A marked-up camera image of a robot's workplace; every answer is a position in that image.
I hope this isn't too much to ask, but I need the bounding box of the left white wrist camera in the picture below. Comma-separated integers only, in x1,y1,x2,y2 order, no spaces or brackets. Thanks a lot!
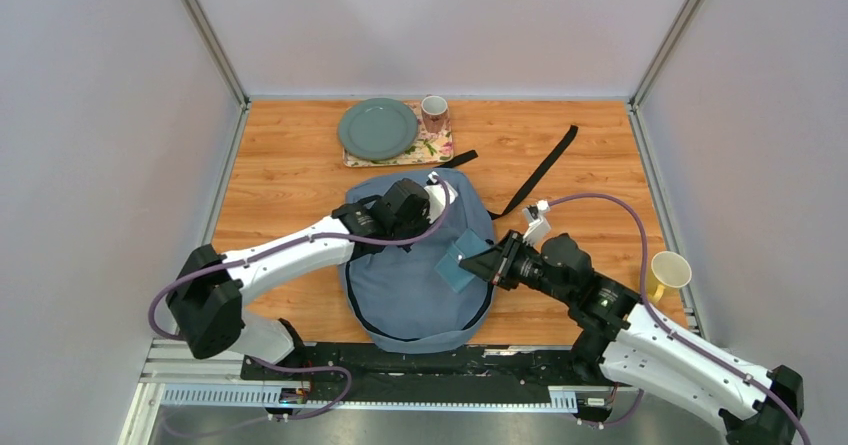
424,171,458,224

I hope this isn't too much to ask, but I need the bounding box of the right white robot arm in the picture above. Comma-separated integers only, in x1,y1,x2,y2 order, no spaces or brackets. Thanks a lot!
460,231,803,444

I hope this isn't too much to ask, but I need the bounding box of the yellow mug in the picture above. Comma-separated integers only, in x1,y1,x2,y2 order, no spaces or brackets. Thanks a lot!
645,251,692,304

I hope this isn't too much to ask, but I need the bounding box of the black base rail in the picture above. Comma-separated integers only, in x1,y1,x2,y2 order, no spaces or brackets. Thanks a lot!
240,339,621,422

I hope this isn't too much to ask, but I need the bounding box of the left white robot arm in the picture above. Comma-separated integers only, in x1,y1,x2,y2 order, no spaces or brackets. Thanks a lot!
155,173,457,380

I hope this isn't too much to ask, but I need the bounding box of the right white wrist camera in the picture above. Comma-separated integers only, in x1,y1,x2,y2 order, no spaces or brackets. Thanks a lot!
522,200,551,247

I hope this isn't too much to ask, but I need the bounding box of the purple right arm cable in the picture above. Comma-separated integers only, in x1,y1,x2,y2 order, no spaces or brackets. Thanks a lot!
546,192,813,445

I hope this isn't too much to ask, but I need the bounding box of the green ceramic plate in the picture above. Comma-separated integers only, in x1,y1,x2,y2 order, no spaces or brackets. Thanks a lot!
337,98,419,161

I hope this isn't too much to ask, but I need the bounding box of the teal wallet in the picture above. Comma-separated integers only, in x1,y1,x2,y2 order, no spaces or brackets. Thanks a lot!
434,229,493,294

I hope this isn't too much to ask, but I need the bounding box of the floral placemat tray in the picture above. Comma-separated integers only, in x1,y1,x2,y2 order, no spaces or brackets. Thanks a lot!
342,102,455,168

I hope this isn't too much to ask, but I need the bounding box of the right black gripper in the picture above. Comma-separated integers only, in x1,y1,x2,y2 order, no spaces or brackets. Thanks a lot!
459,231,572,307

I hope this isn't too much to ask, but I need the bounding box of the blue-grey backpack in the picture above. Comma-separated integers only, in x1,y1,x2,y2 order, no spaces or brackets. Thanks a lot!
338,126,578,354

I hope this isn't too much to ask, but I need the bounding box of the pink patterned mug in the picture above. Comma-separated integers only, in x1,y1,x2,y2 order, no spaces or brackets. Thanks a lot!
420,95,449,134

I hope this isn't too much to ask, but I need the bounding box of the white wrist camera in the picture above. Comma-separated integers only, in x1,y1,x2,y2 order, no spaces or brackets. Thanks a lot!
424,171,458,224
522,200,551,247

